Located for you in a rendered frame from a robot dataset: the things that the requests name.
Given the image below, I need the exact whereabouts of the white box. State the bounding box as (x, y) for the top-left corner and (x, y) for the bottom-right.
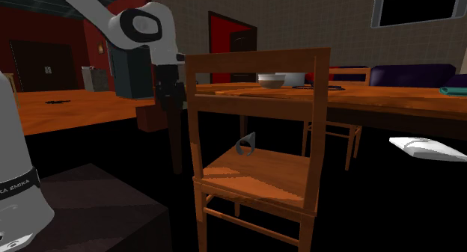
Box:
(285, 72), (307, 87)

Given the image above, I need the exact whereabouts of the dark grey cabinet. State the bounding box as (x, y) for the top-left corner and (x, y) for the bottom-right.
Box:
(108, 44), (155, 100)

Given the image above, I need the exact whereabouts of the dark purple sofa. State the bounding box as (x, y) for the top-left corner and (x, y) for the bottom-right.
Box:
(329, 64), (467, 88)

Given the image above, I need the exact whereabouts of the white and brown bowl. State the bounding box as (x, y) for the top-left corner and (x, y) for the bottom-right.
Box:
(257, 73), (287, 90)

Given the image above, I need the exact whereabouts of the white pillow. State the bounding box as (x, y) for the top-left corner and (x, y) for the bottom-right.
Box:
(388, 135), (467, 163)

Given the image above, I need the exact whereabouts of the red doorway with dark door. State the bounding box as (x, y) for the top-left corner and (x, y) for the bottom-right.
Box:
(208, 10), (258, 84)

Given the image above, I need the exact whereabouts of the black wall television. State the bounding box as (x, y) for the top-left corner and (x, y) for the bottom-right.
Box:
(370, 0), (465, 29)

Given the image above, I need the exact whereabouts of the teal cloth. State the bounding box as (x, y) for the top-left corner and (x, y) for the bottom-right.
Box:
(439, 85), (467, 97)

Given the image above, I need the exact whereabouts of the grey bin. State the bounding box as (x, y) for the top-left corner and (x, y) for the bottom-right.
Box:
(80, 65), (110, 93)

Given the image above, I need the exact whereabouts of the dark robot stand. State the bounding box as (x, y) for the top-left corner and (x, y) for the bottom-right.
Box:
(17, 162), (173, 252)

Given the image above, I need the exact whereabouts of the dark brown double door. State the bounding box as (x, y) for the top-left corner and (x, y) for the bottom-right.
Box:
(9, 39), (79, 93)

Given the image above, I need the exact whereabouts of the wooden chair with slatted back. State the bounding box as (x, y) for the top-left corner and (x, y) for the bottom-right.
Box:
(184, 47), (332, 252)

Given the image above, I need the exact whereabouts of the red-brown block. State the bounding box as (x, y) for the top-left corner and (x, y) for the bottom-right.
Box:
(135, 105), (169, 133)

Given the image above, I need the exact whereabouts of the wooden dining table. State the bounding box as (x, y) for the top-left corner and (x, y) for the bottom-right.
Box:
(167, 81), (467, 176)

